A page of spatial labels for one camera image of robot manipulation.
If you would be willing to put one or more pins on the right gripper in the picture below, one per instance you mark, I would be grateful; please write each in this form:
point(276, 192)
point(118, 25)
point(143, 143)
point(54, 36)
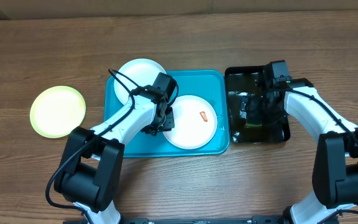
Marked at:
point(258, 105)

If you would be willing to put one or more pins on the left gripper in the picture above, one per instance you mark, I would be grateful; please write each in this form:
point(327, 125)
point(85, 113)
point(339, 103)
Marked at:
point(169, 125)

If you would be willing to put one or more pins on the white plate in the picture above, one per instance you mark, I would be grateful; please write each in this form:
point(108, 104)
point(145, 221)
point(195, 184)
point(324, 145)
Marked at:
point(190, 131)
point(142, 71)

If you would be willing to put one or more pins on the light green plate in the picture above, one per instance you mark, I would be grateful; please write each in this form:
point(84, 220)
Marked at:
point(57, 111)

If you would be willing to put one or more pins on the green yellow sponge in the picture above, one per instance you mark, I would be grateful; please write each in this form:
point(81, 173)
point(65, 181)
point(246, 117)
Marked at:
point(253, 121)

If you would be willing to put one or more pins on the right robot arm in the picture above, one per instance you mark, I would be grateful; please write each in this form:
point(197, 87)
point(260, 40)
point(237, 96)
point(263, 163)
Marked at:
point(335, 170)

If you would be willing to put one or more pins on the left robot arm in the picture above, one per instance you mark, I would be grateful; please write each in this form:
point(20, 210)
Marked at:
point(88, 175)

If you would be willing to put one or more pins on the black water tray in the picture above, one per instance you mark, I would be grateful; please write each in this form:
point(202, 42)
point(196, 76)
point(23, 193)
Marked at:
point(236, 79)

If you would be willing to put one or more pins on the teal plastic serving tray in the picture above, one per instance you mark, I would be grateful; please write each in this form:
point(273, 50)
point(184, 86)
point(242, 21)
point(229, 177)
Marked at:
point(207, 84)

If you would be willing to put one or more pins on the orange food scrap lower plate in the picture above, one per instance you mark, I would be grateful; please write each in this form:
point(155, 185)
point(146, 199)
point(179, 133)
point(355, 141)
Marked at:
point(204, 117)

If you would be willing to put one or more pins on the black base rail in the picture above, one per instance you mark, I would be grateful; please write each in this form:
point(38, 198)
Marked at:
point(259, 219)

